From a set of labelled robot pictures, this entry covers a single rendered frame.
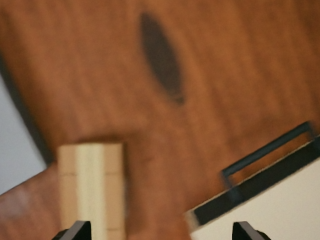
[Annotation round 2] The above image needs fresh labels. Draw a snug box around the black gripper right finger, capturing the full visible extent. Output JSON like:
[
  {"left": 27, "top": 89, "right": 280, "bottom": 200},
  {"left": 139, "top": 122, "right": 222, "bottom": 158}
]
[{"left": 232, "top": 221, "right": 272, "bottom": 240}]

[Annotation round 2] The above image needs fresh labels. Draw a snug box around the grey square sheet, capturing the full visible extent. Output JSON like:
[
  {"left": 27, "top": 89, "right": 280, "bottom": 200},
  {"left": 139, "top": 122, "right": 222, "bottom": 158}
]
[{"left": 0, "top": 77, "right": 48, "bottom": 195}]

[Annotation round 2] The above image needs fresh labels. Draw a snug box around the tan cardboard box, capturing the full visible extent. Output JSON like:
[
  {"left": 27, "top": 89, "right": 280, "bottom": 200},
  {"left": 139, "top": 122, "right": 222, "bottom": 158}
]
[{"left": 56, "top": 143, "right": 125, "bottom": 240}]

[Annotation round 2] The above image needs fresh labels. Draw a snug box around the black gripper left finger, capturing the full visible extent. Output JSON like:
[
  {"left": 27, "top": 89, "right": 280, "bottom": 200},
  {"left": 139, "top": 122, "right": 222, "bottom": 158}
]
[{"left": 52, "top": 220, "right": 92, "bottom": 240}]

